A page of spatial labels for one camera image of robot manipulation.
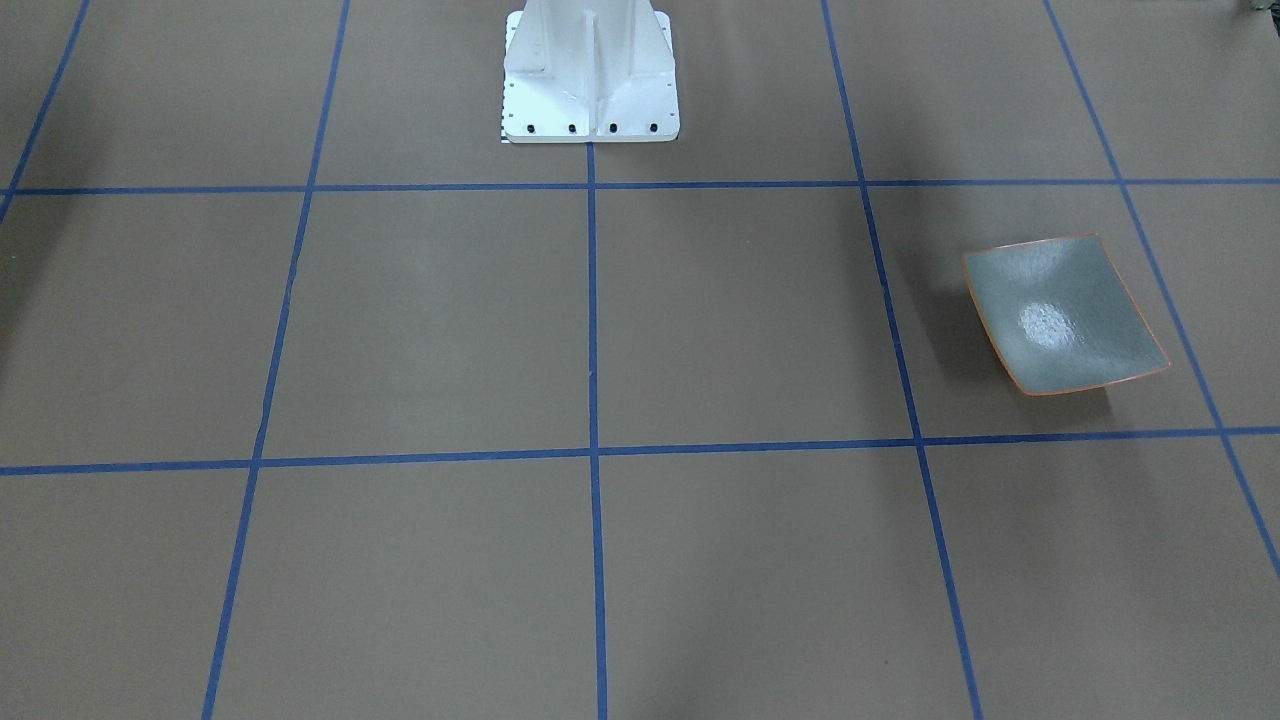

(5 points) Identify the grey square plate orange rim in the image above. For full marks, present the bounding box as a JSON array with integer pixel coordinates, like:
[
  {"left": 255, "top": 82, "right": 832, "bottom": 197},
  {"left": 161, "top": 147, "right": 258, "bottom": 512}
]
[{"left": 963, "top": 233, "right": 1171, "bottom": 397}]

